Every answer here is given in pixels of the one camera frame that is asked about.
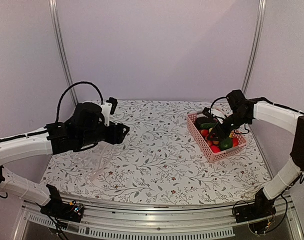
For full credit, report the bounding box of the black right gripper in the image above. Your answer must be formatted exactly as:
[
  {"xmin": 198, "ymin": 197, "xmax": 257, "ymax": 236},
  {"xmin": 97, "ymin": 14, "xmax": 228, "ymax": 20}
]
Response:
[{"xmin": 207, "ymin": 111, "xmax": 251, "ymax": 141}]

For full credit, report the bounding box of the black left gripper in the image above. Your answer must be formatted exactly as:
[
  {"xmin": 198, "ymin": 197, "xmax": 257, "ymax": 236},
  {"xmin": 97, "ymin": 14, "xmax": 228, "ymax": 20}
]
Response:
[{"xmin": 78, "ymin": 121, "xmax": 130, "ymax": 148}]

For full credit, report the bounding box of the clear zip top bag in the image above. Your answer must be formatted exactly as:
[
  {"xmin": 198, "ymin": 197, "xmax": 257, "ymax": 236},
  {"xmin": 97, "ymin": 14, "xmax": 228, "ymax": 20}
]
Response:
[{"xmin": 75, "ymin": 142, "xmax": 115, "ymax": 184}]

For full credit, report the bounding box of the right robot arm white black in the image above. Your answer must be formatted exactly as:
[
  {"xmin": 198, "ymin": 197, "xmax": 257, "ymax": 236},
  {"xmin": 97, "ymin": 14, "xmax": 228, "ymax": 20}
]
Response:
[{"xmin": 208, "ymin": 89, "xmax": 304, "ymax": 201}]

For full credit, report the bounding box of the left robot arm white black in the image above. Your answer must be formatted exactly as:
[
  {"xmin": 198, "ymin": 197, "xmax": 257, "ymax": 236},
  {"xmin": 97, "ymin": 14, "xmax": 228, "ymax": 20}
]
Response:
[{"xmin": 0, "ymin": 102, "xmax": 130, "ymax": 217}]

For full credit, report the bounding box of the green cucumber toy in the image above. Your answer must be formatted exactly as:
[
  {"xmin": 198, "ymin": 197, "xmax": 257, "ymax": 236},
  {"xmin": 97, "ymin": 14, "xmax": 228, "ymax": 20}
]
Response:
[{"xmin": 200, "ymin": 122, "xmax": 216, "ymax": 130}]

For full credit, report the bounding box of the red yellow peach toy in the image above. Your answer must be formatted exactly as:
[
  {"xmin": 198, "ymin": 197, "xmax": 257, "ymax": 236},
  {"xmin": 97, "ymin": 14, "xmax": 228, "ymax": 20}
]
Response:
[{"xmin": 200, "ymin": 129, "xmax": 210, "ymax": 137}]

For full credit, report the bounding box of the orange red mango toy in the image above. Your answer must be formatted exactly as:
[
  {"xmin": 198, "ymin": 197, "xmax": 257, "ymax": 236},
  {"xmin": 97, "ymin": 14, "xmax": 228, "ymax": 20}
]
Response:
[{"xmin": 232, "ymin": 137, "xmax": 239, "ymax": 148}]

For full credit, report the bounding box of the red strawberry toy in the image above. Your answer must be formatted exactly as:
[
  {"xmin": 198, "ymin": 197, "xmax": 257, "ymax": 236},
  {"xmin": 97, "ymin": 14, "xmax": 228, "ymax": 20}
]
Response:
[{"xmin": 210, "ymin": 145, "xmax": 221, "ymax": 154}]

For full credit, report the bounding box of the pink perforated plastic basket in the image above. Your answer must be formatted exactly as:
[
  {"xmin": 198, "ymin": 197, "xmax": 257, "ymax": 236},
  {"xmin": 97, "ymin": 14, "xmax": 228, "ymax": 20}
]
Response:
[{"xmin": 186, "ymin": 109, "xmax": 248, "ymax": 164}]

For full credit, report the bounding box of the dark purple eggplant toy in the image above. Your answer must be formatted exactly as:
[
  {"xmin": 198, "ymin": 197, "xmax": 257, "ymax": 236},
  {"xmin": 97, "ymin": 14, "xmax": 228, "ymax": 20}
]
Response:
[{"xmin": 194, "ymin": 117, "xmax": 212, "ymax": 130}]

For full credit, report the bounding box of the floral patterned tablecloth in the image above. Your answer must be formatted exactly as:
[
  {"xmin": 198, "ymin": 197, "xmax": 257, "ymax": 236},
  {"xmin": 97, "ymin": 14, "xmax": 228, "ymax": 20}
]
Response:
[{"xmin": 41, "ymin": 100, "xmax": 271, "ymax": 205}]

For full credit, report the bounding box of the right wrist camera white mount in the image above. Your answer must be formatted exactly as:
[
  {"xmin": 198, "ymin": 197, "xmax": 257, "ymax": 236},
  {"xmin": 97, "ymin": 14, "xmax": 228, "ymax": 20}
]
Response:
[{"xmin": 202, "ymin": 107, "xmax": 226, "ymax": 123}]

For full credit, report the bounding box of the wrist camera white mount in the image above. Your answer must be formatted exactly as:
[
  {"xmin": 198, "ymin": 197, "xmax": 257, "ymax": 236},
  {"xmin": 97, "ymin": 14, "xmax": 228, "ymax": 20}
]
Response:
[
  {"xmin": 101, "ymin": 97, "xmax": 118, "ymax": 127},
  {"xmin": 202, "ymin": 107, "xmax": 226, "ymax": 123}
]

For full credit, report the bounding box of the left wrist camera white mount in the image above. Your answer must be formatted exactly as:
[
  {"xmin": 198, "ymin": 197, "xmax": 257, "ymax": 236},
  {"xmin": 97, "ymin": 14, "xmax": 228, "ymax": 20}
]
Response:
[{"xmin": 101, "ymin": 97, "xmax": 118, "ymax": 127}]

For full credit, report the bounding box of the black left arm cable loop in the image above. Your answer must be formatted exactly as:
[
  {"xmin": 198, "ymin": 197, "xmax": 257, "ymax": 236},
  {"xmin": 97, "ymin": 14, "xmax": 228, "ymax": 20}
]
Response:
[{"xmin": 55, "ymin": 81, "xmax": 104, "ymax": 125}]

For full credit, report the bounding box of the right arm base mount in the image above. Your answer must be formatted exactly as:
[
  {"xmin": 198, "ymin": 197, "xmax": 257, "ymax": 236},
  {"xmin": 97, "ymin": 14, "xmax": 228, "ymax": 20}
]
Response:
[{"xmin": 232, "ymin": 189, "xmax": 276, "ymax": 235}]

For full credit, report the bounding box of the front aluminium rail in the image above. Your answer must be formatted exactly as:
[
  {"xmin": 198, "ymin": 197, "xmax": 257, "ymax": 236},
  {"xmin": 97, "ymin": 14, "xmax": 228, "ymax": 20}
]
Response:
[{"xmin": 13, "ymin": 194, "xmax": 304, "ymax": 240}]

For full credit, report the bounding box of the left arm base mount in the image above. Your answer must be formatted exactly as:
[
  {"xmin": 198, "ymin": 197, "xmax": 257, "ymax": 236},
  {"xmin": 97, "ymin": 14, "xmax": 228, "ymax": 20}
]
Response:
[{"xmin": 40, "ymin": 184, "xmax": 84, "ymax": 223}]

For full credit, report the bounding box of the right aluminium frame post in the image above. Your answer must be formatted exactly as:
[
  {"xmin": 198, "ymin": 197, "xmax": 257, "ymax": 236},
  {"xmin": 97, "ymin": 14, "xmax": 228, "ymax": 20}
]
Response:
[{"xmin": 241, "ymin": 0, "xmax": 266, "ymax": 94}]

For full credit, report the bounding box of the aluminium frame post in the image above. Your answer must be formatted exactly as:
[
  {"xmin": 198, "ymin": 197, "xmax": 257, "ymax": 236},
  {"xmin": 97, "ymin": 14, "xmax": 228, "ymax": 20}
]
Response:
[
  {"xmin": 48, "ymin": 0, "xmax": 79, "ymax": 107},
  {"xmin": 241, "ymin": 0, "xmax": 266, "ymax": 94}
]

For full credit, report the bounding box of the left aluminium frame post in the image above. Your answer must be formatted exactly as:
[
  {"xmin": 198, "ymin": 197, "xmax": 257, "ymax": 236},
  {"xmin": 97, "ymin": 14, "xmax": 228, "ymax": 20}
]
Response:
[{"xmin": 48, "ymin": 0, "xmax": 79, "ymax": 107}]

